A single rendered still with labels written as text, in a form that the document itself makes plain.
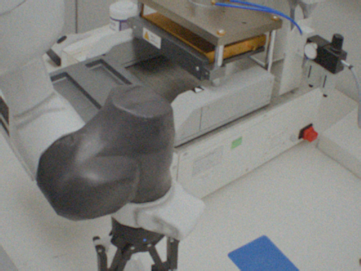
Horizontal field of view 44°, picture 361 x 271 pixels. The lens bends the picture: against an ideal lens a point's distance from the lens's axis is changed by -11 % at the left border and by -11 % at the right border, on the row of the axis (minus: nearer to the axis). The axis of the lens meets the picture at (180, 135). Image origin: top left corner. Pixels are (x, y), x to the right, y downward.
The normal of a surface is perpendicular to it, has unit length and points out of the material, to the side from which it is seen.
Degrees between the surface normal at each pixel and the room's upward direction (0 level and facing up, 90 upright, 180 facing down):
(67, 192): 69
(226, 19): 0
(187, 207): 19
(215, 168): 90
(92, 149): 38
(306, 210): 0
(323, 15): 90
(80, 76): 0
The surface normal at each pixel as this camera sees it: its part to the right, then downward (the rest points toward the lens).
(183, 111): -0.46, -0.36
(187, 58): -0.78, 0.35
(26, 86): 0.47, 0.70
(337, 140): 0.07, -0.78
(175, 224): 0.31, -0.60
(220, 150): 0.62, 0.52
